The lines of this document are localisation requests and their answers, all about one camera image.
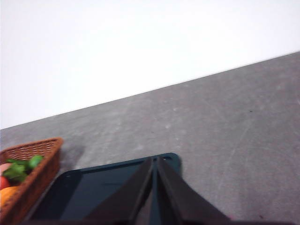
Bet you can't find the yellow corn cob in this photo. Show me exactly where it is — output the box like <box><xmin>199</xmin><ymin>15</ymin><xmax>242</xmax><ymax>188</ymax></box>
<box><xmin>0</xmin><ymin>186</ymin><xmax>21</xmax><ymax>213</ymax></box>

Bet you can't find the green pepper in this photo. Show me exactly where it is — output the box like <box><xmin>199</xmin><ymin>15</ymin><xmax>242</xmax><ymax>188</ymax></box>
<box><xmin>27</xmin><ymin>155</ymin><xmax>45</xmax><ymax>169</ymax></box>

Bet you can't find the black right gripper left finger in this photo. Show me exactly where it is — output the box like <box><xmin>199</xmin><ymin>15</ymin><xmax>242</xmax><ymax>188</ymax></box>
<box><xmin>86</xmin><ymin>158</ymin><xmax>155</xmax><ymax>221</ymax></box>

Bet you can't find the red tomato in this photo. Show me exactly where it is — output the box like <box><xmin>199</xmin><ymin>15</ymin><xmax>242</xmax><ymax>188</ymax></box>
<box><xmin>0</xmin><ymin>175</ymin><xmax>11</xmax><ymax>190</ymax></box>

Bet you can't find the dark rectangular tray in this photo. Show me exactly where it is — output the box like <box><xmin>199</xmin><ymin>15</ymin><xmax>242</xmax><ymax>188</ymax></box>
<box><xmin>23</xmin><ymin>152</ymin><xmax>182</xmax><ymax>222</ymax></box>

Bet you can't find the green leaf vegetable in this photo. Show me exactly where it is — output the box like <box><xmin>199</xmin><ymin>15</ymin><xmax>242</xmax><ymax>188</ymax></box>
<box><xmin>2</xmin><ymin>158</ymin><xmax>30</xmax><ymax>182</ymax></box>

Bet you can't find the pink orange peach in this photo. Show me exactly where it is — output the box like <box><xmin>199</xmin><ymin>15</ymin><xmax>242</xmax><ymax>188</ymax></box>
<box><xmin>0</xmin><ymin>163</ymin><xmax>12</xmax><ymax>176</ymax></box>

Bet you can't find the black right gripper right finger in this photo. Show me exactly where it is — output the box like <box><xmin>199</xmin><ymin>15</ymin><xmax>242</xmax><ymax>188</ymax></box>
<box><xmin>157</xmin><ymin>157</ymin><xmax>232</xmax><ymax>221</ymax></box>

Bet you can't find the brown wicker basket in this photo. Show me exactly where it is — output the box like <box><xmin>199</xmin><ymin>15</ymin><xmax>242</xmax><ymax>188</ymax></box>
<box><xmin>0</xmin><ymin>137</ymin><xmax>64</xmax><ymax>225</ymax></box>

